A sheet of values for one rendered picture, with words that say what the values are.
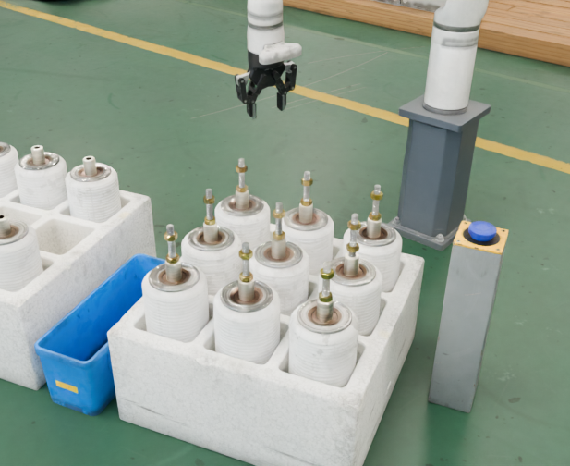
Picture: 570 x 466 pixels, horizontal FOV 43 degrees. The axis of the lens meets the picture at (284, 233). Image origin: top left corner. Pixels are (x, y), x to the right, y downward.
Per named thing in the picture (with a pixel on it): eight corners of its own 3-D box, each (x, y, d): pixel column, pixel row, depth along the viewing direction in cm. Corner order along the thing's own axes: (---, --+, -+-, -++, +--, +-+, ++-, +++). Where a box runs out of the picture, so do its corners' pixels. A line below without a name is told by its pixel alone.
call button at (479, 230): (469, 229, 108) (471, 217, 107) (496, 235, 107) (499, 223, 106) (464, 242, 105) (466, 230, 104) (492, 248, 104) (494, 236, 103)
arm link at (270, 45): (263, 67, 140) (262, 36, 136) (236, 44, 147) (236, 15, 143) (304, 55, 143) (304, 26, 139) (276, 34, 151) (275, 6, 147)
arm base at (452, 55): (436, 95, 159) (446, 17, 150) (475, 105, 154) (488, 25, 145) (415, 107, 153) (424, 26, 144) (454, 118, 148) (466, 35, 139)
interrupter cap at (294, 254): (246, 251, 114) (246, 247, 113) (286, 239, 117) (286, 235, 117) (269, 275, 108) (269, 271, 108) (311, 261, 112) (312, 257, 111)
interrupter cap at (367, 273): (341, 293, 105) (341, 289, 104) (317, 266, 110) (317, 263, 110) (385, 280, 107) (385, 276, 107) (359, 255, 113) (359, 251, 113)
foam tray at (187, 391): (226, 288, 147) (224, 212, 138) (414, 337, 135) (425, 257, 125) (118, 420, 116) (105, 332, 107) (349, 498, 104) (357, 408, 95)
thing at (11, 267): (19, 300, 132) (1, 214, 122) (63, 312, 129) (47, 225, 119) (-18, 330, 124) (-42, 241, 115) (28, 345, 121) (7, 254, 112)
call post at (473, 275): (436, 374, 126) (461, 221, 110) (477, 386, 124) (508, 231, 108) (427, 401, 121) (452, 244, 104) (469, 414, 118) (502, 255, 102)
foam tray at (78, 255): (9, 232, 165) (-7, 161, 155) (158, 271, 152) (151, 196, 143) (-134, 333, 134) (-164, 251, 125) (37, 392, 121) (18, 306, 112)
